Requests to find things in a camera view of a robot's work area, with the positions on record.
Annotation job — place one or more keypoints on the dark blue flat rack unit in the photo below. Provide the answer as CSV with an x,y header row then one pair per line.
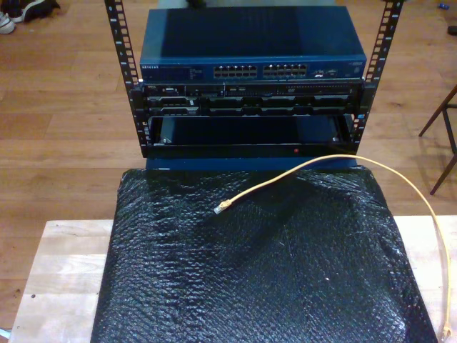
x,y
214,164

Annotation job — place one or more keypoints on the black rack tray red dot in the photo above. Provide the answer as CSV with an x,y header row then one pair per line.
x,y
250,151

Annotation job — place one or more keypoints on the black rack server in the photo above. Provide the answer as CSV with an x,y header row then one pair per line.
x,y
228,93

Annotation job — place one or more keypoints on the black textured bubble mat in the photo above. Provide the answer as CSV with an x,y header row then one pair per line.
x,y
214,268

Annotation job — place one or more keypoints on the dark sneaker white sole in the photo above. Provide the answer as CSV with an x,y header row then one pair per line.
x,y
35,9

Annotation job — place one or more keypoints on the small blue object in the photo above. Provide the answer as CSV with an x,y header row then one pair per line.
x,y
443,6

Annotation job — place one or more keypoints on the blue network switch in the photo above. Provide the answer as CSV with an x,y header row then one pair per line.
x,y
214,35

